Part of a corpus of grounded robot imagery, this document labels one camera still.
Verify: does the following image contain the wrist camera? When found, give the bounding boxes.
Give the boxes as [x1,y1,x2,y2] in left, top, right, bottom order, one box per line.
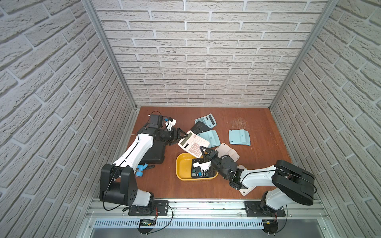
[147,114,177,131]
[191,162,214,179]

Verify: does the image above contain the white calculator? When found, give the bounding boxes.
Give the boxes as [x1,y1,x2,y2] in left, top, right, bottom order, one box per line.
[238,165,256,196]
[215,143,240,162]

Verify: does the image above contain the black calculator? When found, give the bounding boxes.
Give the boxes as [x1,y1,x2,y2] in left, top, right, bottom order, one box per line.
[190,122,211,134]
[191,158,217,179]

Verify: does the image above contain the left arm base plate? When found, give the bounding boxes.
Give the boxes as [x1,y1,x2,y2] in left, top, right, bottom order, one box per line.
[128,200,169,217]

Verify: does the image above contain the right controller board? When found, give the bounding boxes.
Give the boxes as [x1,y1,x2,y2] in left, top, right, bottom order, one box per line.
[262,219,278,235]

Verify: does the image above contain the small hammer blue handle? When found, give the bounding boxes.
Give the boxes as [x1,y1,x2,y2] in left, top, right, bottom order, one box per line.
[136,164,155,178]

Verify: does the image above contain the pink calculator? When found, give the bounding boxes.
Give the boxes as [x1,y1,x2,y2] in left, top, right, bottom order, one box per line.
[178,131,210,158]

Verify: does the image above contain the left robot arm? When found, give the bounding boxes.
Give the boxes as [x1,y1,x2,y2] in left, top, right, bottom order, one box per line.
[99,128,188,207]

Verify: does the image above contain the white calculator front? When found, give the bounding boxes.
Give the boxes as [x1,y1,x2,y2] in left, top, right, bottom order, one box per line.
[238,165,256,196]

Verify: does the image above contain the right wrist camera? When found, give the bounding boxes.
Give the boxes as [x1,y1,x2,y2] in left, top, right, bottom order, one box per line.
[191,162,214,179]

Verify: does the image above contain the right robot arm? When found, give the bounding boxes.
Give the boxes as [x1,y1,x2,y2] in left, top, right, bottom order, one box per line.
[199,146,316,216]

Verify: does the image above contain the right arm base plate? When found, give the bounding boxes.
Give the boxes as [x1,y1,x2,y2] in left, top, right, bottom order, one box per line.
[244,201,286,217]

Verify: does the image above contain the left controller board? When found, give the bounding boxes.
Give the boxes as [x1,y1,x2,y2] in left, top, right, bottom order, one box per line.
[139,219,156,228]

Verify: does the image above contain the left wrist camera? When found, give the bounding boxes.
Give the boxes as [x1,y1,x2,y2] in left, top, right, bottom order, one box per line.
[147,114,177,131]

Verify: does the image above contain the black tool case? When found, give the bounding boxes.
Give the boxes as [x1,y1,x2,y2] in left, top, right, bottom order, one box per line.
[140,140,166,164]

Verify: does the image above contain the white calculator middle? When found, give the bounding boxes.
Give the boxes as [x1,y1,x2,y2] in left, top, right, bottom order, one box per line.
[215,143,240,162]

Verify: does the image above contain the grey blue calculator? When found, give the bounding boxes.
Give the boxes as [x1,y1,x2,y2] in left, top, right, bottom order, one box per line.
[194,114,217,129]

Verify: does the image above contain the controller board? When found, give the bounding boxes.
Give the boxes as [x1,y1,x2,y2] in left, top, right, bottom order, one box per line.
[139,219,156,228]
[262,219,278,235]

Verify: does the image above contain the yellow storage box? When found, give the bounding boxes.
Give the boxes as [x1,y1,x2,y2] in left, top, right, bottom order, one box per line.
[176,153,218,181]

